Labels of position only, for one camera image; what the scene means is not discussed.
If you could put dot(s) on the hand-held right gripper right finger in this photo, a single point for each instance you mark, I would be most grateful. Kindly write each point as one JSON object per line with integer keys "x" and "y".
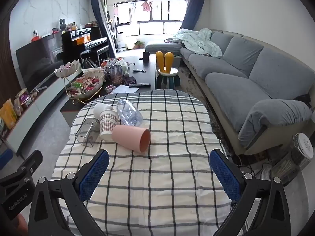
{"x": 226, "y": 174}

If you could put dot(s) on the white paper sheet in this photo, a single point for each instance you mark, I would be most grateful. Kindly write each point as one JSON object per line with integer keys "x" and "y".
{"x": 123, "y": 89}

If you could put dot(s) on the black mug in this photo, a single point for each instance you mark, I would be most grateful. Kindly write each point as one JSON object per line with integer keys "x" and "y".
{"x": 146, "y": 56}

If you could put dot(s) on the black piano bench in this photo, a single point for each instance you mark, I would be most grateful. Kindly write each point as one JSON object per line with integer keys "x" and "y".
{"x": 98, "y": 51}

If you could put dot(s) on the black television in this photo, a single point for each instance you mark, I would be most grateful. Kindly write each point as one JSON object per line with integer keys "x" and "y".
{"x": 37, "y": 59}

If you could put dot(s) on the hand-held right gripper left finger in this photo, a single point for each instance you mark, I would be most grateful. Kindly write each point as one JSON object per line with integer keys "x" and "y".
{"x": 96, "y": 174}

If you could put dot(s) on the grey remote control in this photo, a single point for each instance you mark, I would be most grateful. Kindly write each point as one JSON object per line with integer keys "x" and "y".
{"x": 139, "y": 84}

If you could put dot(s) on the black rabbit figurine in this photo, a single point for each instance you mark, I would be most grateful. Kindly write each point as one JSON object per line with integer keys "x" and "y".
{"x": 63, "y": 25}

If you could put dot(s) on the grey transparent square cup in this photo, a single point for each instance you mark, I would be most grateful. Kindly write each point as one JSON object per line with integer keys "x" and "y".
{"x": 86, "y": 132}

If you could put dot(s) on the grey sofa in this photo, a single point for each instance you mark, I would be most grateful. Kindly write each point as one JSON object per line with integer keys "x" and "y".
{"x": 233, "y": 95}

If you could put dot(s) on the black piano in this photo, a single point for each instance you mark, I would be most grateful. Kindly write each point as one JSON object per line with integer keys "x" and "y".
{"x": 73, "y": 41}

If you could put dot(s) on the white television cabinet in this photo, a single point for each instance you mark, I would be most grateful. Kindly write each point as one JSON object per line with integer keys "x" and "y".
{"x": 37, "y": 110}

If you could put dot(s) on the white tiered candy dish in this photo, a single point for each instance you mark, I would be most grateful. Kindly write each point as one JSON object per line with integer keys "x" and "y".
{"x": 86, "y": 83}

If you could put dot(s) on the pink cup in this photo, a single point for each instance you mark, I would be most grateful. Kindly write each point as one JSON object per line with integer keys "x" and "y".
{"x": 128, "y": 136}

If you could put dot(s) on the white electric heater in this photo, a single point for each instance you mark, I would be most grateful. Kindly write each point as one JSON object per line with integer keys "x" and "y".
{"x": 292, "y": 162}

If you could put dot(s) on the white cup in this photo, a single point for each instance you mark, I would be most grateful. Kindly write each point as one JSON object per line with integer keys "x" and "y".
{"x": 101, "y": 109}

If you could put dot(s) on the patterned paper cup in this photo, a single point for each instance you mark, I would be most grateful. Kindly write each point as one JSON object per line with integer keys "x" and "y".
{"x": 108, "y": 125}

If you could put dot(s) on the blue curtain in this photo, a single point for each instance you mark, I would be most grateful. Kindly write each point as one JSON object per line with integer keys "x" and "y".
{"x": 193, "y": 7}
{"x": 98, "y": 22}

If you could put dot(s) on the yellow rabbit ear stool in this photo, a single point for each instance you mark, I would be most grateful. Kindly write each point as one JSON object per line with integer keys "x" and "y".
{"x": 167, "y": 72}

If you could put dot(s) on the white security camera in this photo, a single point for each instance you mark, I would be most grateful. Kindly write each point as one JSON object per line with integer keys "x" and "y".
{"x": 36, "y": 35}

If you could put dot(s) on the clear plastic bottle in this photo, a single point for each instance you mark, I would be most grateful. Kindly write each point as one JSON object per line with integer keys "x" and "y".
{"x": 128, "y": 113}

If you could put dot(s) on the potted plant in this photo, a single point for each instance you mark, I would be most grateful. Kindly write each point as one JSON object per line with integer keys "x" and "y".
{"x": 139, "y": 44}

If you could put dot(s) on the pink hanging garment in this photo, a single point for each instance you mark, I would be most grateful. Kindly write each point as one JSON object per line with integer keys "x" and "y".
{"x": 146, "y": 6}

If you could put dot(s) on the clear snack jar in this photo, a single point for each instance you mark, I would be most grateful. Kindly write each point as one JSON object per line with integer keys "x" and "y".
{"x": 115, "y": 75}

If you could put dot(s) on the purple snack packet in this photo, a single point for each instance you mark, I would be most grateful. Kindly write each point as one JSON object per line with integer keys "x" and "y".
{"x": 23, "y": 98}

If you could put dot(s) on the dark coffee table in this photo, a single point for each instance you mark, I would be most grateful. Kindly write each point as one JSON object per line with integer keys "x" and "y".
{"x": 145, "y": 65}

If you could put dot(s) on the yellow snack packet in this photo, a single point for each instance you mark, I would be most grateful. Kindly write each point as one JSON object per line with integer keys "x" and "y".
{"x": 7, "y": 114}

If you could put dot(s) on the checked tablecloth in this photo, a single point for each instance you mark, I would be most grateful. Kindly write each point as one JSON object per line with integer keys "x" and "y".
{"x": 160, "y": 152}

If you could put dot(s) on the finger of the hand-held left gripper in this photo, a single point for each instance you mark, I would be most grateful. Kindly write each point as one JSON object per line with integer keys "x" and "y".
{"x": 5, "y": 159}
{"x": 32, "y": 161}

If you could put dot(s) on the light blue blanket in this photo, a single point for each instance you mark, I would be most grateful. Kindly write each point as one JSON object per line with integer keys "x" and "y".
{"x": 196, "y": 43}

